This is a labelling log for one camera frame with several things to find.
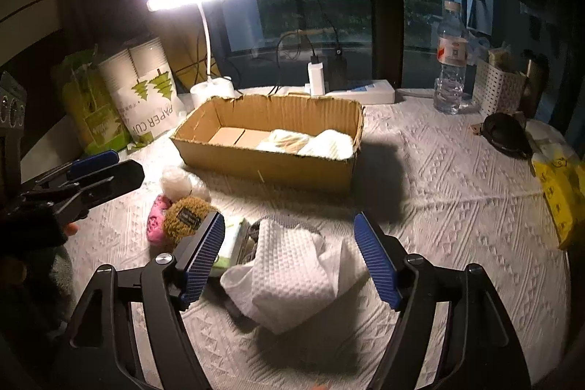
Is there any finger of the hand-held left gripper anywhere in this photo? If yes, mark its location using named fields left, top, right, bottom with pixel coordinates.
left=27, top=150, right=120, bottom=190
left=50, top=159, right=146, bottom=226

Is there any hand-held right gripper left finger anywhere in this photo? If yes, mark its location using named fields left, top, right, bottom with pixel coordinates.
left=46, top=211, right=227, bottom=390

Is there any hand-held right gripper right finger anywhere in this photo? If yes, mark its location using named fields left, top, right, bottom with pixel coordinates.
left=353, top=212, right=533, bottom=390

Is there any green tissue pack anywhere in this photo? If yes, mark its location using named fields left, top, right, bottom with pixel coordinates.
left=212, top=216, right=257, bottom=272

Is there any brown fuzzy ball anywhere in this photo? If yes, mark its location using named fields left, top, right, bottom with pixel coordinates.
left=163, top=197, right=219, bottom=245

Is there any pink plush toy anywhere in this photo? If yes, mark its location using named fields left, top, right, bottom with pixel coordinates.
left=146, top=194, right=172, bottom=243

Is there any white fluffy ball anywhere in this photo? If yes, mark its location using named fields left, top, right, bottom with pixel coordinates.
left=161, top=165, right=212, bottom=203

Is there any white textured towel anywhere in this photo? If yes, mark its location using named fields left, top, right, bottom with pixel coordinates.
left=219, top=219, right=371, bottom=333

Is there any brown cardboard box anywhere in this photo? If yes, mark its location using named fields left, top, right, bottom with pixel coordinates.
left=170, top=94, right=365, bottom=194

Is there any white soft bundle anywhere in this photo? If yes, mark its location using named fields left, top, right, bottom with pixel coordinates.
left=299, top=130, right=355, bottom=160

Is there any green plastic bag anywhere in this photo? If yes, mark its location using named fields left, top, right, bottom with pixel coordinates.
left=52, top=47, right=131, bottom=155

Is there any paper cup package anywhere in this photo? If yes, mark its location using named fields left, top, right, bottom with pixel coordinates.
left=98, top=37, right=179, bottom=144

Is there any cream yarn ball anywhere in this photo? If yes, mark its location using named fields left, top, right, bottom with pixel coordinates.
left=256, top=129, right=316, bottom=154

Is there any white power strip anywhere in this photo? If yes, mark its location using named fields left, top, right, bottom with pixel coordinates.
left=274, top=79, right=396, bottom=105

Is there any black round object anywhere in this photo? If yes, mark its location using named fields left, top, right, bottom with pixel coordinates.
left=482, top=112, right=533, bottom=158

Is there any white charger plug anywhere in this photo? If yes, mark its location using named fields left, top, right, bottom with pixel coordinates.
left=307, top=62, right=327, bottom=96

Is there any black charger plug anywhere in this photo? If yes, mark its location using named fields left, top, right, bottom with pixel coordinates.
left=325, top=47, right=348, bottom=91

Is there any yellow packet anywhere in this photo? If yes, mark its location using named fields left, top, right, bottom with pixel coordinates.
left=530, top=155, right=585, bottom=251

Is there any clear water bottle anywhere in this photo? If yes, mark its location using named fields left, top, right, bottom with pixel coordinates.
left=433, top=1, right=469, bottom=116

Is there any white crumpled wrapper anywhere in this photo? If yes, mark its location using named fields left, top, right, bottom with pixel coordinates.
left=525, top=120, right=570, bottom=158

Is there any white perforated basket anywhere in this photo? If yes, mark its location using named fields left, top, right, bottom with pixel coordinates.
left=472, top=58, right=526, bottom=117

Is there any clear plastic bag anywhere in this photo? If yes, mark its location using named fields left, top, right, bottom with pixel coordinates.
left=466, top=31, right=492, bottom=64

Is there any dark thermos flask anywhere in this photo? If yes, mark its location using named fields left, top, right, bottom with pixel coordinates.
left=523, top=49, right=551, bottom=119

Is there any black charger cable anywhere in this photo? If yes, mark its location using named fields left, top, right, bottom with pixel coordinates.
left=273, top=0, right=341, bottom=96

